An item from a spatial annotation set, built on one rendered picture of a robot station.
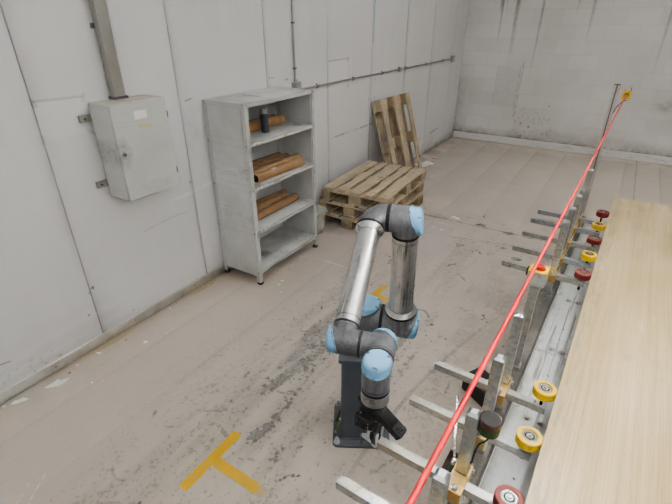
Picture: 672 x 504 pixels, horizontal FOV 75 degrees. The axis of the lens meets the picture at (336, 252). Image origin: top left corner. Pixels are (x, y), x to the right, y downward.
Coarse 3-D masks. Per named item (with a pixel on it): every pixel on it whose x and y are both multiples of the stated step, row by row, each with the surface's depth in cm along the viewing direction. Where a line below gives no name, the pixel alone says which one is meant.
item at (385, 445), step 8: (384, 440) 146; (384, 448) 144; (392, 448) 143; (400, 448) 143; (392, 456) 144; (400, 456) 141; (408, 456) 141; (416, 456) 141; (408, 464) 141; (416, 464) 139; (424, 464) 138; (432, 472) 136; (464, 488) 131; (472, 488) 131; (480, 488) 131; (472, 496) 130; (480, 496) 129; (488, 496) 129
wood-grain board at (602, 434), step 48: (624, 240) 269; (624, 288) 221; (576, 336) 188; (624, 336) 188; (576, 384) 163; (624, 384) 163; (576, 432) 144; (624, 432) 144; (576, 480) 129; (624, 480) 129
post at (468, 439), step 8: (472, 408) 125; (472, 416) 123; (464, 424) 126; (472, 424) 124; (464, 432) 127; (472, 432) 125; (464, 440) 128; (472, 440) 126; (464, 448) 129; (472, 448) 129; (464, 456) 131; (456, 464) 134; (464, 464) 132; (464, 472) 133
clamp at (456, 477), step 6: (456, 462) 138; (456, 474) 134; (462, 474) 134; (468, 474) 134; (450, 480) 132; (456, 480) 132; (462, 480) 132; (468, 480) 135; (462, 486) 131; (450, 492) 130; (456, 492) 129; (462, 492) 130; (450, 498) 131; (456, 498) 129
